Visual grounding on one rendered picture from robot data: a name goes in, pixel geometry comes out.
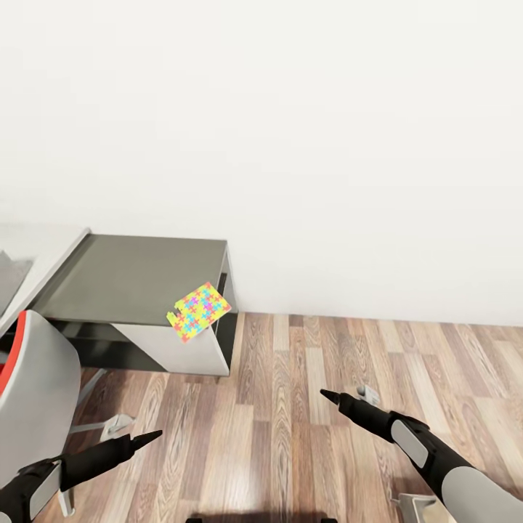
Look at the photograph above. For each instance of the jigsaw puzzle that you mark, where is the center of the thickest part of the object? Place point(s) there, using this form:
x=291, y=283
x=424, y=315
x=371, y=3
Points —
x=199, y=310

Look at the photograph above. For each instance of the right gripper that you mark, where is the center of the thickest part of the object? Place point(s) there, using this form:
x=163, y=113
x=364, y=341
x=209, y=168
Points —
x=360, y=412

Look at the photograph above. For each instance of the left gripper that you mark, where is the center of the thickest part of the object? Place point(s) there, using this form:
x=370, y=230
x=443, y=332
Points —
x=108, y=454

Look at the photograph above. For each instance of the desk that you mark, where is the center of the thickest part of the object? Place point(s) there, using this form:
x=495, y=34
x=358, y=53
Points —
x=110, y=296

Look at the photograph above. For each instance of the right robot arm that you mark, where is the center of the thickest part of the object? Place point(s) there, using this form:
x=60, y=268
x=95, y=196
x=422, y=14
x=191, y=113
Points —
x=468, y=494

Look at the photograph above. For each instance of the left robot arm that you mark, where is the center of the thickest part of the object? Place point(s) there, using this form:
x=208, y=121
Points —
x=22, y=499

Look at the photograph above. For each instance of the swivel chair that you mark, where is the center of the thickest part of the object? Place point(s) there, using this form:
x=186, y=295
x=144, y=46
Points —
x=39, y=393

